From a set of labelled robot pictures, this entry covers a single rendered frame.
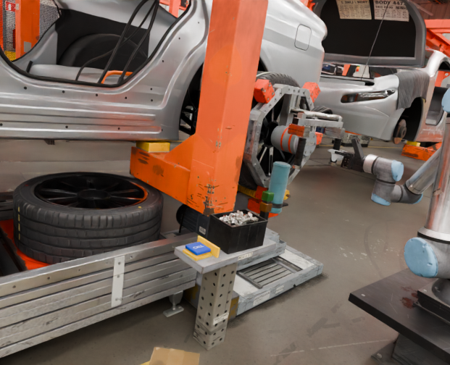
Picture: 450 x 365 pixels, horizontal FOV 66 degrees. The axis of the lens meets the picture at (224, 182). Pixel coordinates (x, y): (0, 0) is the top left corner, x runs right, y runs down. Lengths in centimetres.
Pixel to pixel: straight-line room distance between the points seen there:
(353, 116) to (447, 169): 295
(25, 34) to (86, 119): 229
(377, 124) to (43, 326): 390
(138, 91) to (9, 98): 56
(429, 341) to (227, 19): 140
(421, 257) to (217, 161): 86
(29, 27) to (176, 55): 220
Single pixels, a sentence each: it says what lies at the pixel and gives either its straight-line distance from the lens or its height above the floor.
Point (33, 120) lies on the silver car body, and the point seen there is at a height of 82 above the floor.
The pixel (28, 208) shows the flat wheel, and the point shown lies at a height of 49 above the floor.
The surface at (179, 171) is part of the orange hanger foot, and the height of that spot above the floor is 66.
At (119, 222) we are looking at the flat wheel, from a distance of 150.
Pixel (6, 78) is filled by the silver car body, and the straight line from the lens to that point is 160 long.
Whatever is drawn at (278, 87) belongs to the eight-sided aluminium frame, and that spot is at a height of 110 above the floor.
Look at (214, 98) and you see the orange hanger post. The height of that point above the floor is 102.
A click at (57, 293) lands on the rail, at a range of 139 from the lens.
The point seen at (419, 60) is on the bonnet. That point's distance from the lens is 525.
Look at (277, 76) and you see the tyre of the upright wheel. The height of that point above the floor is 116.
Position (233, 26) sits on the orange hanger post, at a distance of 143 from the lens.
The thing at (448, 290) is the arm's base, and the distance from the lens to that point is 172.
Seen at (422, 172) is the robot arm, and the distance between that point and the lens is 183.
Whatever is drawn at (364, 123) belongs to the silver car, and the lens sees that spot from 442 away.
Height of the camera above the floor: 107
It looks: 15 degrees down
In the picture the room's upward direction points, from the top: 9 degrees clockwise
